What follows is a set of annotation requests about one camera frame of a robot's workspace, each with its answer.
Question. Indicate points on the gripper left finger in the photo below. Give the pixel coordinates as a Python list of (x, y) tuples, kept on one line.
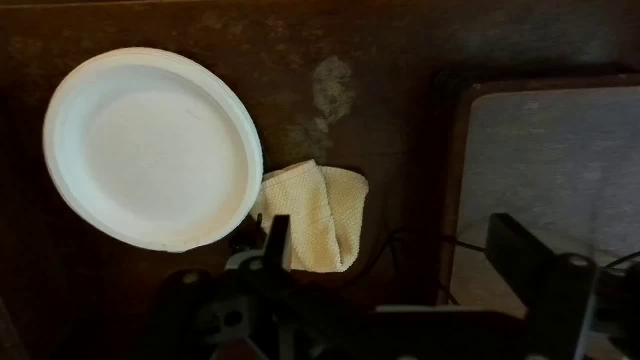
[(277, 250)]

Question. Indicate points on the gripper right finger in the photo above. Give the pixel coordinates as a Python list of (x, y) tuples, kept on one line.
[(550, 285)]

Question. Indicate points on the yellow knitted cloth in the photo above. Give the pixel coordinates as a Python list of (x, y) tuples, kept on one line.
[(320, 220)]

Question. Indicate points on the stack of white paper plates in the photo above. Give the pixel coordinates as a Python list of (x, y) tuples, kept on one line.
[(150, 150)]

